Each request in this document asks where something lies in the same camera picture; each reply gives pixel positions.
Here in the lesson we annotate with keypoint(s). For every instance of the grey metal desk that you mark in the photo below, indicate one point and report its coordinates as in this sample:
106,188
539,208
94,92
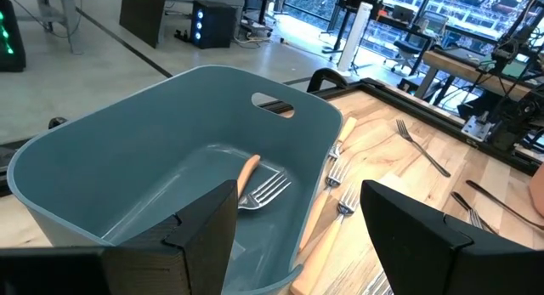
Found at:
68,14

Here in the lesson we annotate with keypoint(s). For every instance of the black computer green lights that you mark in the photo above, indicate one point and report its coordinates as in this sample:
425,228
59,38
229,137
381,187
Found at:
15,40

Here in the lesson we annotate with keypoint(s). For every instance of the white tower fan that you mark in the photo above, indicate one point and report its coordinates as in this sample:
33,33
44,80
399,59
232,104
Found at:
356,35

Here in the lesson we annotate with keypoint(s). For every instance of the wooden workbench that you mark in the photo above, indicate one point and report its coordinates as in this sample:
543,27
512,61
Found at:
459,69

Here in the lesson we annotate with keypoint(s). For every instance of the dark cabinet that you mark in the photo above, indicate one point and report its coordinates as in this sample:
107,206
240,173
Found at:
142,14

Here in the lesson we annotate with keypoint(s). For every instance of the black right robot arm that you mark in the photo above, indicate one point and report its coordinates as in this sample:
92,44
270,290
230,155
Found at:
523,116

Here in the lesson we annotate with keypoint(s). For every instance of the black computer blue lights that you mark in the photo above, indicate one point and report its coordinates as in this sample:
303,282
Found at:
217,27

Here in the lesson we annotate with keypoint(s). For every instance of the dark teal plastic bin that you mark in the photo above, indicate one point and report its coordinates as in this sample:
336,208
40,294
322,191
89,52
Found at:
149,137

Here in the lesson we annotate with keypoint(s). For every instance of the black office chair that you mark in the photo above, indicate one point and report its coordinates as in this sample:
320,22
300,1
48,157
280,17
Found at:
406,48

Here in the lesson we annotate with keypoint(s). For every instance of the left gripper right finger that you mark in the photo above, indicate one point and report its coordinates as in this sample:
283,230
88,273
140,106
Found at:
425,252

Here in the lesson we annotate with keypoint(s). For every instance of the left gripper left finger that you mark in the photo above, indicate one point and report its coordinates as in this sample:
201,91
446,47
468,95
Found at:
191,244

